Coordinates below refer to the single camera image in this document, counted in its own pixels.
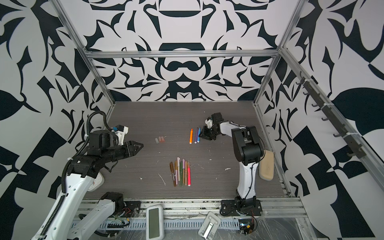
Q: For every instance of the small white device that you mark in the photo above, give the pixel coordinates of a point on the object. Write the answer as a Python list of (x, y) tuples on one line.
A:
[(209, 227)]

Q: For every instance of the blue highlighter pen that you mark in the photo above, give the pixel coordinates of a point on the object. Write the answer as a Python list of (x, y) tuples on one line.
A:
[(198, 135)]

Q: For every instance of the pink cap brown marker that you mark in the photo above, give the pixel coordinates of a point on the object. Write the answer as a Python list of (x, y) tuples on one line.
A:
[(183, 172)]

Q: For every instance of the pink cap cream marker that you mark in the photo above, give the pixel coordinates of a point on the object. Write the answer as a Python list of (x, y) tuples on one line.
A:
[(178, 170)]

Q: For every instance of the red highlighter pen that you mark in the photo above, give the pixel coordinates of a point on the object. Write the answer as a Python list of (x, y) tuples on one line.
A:
[(188, 174)]

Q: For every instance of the white tablet device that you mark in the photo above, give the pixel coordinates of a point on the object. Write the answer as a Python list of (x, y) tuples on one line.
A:
[(155, 229)]

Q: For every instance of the white square timer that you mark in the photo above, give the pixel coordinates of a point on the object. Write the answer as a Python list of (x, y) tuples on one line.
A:
[(97, 183)]

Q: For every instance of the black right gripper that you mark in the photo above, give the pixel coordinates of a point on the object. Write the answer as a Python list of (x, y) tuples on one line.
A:
[(205, 134)]

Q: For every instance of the black wall hook rail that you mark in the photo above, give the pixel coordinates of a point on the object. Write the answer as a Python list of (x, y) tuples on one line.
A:
[(353, 139)]

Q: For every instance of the brown marker pen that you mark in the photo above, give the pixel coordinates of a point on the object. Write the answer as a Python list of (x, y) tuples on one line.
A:
[(173, 174)]

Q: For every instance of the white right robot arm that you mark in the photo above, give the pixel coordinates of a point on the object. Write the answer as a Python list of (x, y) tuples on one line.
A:
[(249, 151)]

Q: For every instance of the purple highlighter pen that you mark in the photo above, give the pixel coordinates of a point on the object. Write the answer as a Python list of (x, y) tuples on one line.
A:
[(196, 135)]

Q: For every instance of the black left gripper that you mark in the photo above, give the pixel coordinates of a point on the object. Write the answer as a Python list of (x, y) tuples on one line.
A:
[(129, 148)]

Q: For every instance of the tan marker pen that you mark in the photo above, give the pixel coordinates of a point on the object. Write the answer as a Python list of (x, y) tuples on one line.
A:
[(186, 173)]

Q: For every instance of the orange highlighter pen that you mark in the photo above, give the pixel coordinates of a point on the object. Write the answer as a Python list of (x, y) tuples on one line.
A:
[(191, 138)]

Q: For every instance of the beige whiteboard eraser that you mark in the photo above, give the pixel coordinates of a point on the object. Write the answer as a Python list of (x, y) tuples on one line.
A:
[(266, 166)]

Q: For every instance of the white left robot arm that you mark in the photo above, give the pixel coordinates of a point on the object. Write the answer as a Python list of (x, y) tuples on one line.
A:
[(77, 176)]

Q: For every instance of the green marker pen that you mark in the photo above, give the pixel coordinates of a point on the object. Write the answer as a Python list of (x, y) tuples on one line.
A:
[(181, 173)]

